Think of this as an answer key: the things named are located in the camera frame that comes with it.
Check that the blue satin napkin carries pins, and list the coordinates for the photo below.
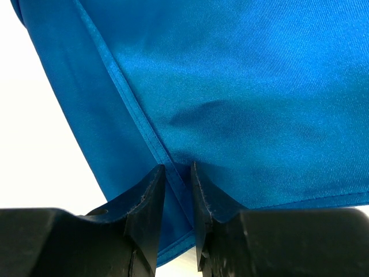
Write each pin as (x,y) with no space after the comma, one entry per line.
(269,97)

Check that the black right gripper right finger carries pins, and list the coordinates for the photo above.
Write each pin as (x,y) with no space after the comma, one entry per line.
(232,240)

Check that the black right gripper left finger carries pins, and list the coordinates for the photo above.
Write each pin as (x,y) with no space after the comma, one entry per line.
(119,238)

